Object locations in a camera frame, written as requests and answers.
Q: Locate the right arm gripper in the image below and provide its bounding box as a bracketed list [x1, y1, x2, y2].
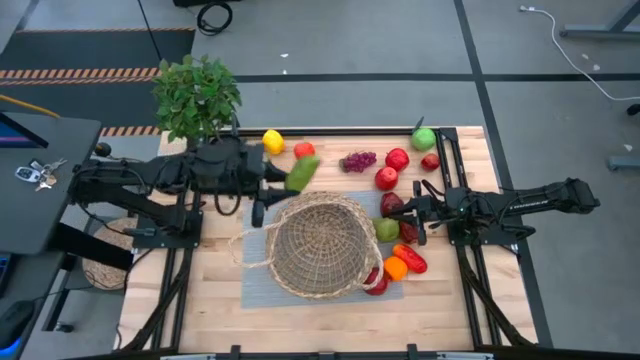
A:
[387, 179, 454, 247]

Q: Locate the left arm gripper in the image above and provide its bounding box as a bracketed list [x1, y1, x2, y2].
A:
[192, 138, 301, 229]

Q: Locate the large dark maroon fruit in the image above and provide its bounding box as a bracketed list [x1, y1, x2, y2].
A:
[379, 191, 405, 218]

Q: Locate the olive green pear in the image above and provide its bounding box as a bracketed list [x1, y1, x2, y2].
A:
[372, 217, 401, 244]

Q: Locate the green cucumber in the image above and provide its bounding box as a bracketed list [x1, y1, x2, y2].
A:
[284, 154, 321, 194]

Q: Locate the yellow bell pepper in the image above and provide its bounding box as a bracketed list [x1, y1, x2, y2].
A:
[261, 129, 286, 156]

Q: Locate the long red pepper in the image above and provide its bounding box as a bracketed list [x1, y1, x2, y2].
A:
[391, 243, 429, 275]

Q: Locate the orange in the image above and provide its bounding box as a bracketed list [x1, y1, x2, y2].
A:
[383, 255, 409, 282]

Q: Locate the green apple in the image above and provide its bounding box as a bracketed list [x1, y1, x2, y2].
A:
[410, 127, 438, 153]

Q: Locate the woven wicker basket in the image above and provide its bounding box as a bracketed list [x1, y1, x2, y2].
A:
[228, 190, 385, 301]

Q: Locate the crimson red apple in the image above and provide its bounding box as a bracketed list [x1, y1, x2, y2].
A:
[363, 267, 391, 297]

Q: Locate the purple grape bunch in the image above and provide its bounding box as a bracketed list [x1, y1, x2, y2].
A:
[338, 151, 378, 174]

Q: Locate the grey woven placemat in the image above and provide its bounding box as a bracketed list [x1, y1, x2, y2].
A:
[240, 189, 405, 310]

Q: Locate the potted green plant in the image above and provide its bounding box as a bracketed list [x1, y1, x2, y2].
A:
[150, 53, 243, 146]

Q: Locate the round woven mat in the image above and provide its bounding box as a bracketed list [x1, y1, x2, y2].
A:
[81, 216, 139, 291]

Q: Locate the black hazard-striped floor mat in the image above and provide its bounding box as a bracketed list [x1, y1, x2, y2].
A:
[0, 27, 197, 138]

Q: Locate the grey metal furniture foot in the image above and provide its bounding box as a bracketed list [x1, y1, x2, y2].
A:
[607, 155, 640, 172]

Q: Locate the dark grey desk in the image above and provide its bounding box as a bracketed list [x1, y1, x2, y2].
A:
[0, 111, 135, 360]

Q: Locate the key bunch with fob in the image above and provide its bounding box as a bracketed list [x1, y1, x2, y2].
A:
[14, 157, 69, 193]

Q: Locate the grey metal table base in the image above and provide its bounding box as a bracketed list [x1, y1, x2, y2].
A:
[559, 0, 640, 41]

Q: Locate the computer monitor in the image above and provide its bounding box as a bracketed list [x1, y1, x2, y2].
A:
[0, 112, 50, 150]

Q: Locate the black computer mouse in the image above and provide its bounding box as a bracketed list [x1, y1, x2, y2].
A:
[0, 299, 36, 350]

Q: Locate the black aluminium table frame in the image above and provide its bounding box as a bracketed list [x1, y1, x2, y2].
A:
[114, 126, 541, 360]

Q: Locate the coiled black cable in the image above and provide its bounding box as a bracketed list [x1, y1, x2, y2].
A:
[196, 1, 234, 37]

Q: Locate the thin black cable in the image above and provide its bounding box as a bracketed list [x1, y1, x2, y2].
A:
[135, 0, 164, 64]

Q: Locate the white cable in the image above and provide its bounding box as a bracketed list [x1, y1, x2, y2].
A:
[519, 4, 640, 102]

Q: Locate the yellow cable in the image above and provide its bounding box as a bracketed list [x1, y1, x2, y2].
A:
[0, 93, 62, 120]

